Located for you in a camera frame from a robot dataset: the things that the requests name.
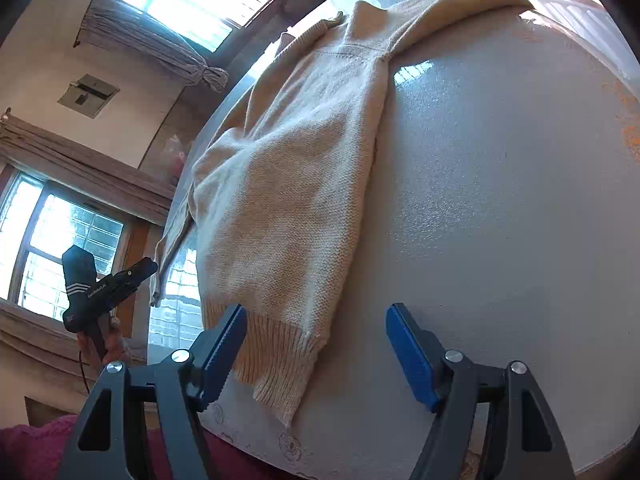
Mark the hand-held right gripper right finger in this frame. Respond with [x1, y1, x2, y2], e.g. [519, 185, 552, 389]
[385, 302, 577, 480]

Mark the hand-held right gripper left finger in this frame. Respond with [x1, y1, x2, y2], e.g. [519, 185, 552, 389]
[57, 304, 249, 480]

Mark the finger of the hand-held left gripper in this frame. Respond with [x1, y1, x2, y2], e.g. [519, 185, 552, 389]
[111, 257, 159, 294]

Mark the beige knit sweater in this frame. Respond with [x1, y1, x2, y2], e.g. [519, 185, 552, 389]
[149, 0, 537, 429]

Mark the person's left hand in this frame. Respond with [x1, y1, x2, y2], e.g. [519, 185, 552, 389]
[77, 317, 132, 366]

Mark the side window with grille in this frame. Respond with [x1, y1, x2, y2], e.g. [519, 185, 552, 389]
[0, 169, 126, 322]

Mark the beige pleated curtain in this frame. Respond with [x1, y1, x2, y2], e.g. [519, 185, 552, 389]
[0, 109, 176, 226]

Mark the pink plastic bag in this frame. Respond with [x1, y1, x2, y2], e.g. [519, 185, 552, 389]
[167, 135, 194, 181]

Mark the tied grey curtain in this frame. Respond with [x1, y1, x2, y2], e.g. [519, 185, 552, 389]
[79, 0, 231, 94]

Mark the large green-framed window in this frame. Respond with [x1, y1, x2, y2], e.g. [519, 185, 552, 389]
[114, 0, 317, 54]

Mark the black cable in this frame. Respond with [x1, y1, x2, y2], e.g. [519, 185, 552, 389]
[77, 347, 92, 396]

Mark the wall electrical box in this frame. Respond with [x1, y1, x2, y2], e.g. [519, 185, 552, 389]
[57, 73, 121, 120]

